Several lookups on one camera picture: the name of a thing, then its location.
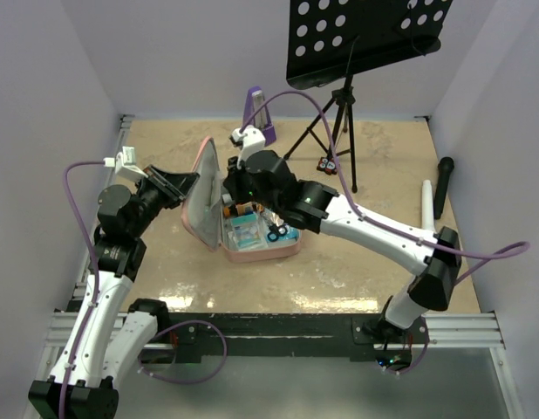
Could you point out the purple metronome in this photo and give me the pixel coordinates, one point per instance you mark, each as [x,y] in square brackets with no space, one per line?
[262,121]

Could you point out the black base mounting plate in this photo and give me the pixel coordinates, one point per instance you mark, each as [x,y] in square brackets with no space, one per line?
[198,338]

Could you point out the aluminium left rail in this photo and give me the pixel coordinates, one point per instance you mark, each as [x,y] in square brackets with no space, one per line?
[125,122]

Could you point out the black music stand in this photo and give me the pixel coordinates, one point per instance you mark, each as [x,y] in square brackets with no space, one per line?
[336,40]

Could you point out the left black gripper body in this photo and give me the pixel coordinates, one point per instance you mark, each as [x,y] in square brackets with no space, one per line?
[150,200]

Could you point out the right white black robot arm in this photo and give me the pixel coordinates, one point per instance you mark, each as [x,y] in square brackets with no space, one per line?
[430,257]

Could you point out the brown medicine bottle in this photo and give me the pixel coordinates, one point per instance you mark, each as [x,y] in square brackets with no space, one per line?
[237,210]

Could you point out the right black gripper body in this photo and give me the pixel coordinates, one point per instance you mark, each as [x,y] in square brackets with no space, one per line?
[243,189]

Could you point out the pink medicine kit case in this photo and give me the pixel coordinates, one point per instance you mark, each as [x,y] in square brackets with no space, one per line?
[201,214]

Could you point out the aluminium front rail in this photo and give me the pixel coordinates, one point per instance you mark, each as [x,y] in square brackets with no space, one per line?
[445,330]

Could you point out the black microphone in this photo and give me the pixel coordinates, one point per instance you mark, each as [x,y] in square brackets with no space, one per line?
[445,169]

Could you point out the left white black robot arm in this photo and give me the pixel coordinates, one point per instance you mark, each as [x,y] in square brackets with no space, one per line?
[84,383]

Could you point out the small red black tuner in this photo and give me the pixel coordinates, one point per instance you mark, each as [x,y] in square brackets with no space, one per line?
[327,166]

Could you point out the aluminium rail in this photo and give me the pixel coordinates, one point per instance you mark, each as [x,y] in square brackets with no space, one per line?
[125,122]
[445,330]

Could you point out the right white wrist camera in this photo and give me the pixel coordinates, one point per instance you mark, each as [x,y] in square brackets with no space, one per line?
[250,140]

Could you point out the teal white box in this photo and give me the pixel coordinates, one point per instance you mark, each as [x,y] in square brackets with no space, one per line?
[246,231]

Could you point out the blue cotton swab packet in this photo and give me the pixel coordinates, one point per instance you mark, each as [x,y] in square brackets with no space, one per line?
[269,215]

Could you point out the black handled scissors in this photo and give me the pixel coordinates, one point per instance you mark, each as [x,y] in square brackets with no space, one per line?
[276,231]

